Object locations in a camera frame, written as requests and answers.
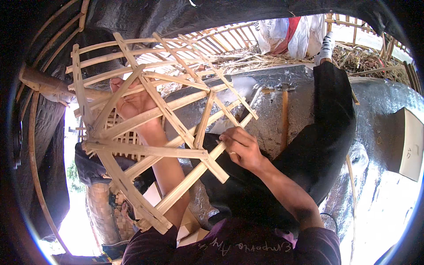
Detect wooden post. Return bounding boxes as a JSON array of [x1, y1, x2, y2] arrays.
[[20, 66, 110, 101]]

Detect heap of dry straw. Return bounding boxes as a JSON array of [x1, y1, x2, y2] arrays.
[[215, 41, 412, 87]]

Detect wooden handled metal tool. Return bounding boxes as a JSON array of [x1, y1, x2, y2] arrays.
[[276, 83, 296, 153]]

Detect person's body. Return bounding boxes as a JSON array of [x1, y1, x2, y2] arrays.
[[121, 217, 342, 265]]

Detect thin black wire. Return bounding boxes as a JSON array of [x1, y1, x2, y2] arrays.
[[320, 212, 338, 234]]

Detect person's legs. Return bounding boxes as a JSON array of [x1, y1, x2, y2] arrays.
[[194, 31, 358, 236]]

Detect silver tarpaulin sheet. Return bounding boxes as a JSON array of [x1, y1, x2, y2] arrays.
[[164, 64, 424, 265]]

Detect brown cardboard box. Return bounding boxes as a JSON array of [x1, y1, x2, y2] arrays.
[[378, 107, 424, 183]]

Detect bamboo strip basket frame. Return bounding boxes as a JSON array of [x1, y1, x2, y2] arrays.
[[65, 31, 259, 235]]

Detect bamboo stick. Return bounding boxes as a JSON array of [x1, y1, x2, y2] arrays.
[[348, 64, 406, 77]]

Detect clear plastic bag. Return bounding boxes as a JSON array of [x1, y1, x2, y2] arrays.
[[346, 142, 369, 174]]

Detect long thin bamboo strip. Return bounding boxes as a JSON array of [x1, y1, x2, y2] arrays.
[[345, 154, 358, 262]]

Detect white plastic sack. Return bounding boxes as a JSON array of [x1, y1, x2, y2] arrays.
[[254, 15, 327, 58]]

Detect bamboo lattice fence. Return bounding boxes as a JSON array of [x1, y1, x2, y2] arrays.
[[136, 21, 263, 75]]

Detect bamboo rail frame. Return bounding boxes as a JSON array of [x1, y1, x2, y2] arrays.
[[325, 13, 422, 95]]

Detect person's right hand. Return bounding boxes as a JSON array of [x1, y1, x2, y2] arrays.
[[219, 126, 268, 173]]

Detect metal blade knife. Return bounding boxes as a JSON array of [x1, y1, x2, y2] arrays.
[[240, 84, 266, 122]]

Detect curved bamboo hoop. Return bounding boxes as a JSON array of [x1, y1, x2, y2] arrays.
[[28, 91, 72, 255]]

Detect woven bamboo basket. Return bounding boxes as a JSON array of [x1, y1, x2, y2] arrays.
[[85, 182, 136, 246]]

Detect woven bamboo mat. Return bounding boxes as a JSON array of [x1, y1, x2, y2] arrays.
[[79, 109, 166, 162]]

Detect dark cloth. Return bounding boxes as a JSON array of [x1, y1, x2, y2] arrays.
[[74, 142, 156, 194]]

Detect person's left hand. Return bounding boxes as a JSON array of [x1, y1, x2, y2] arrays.
[[110, 77, 162, 131]]

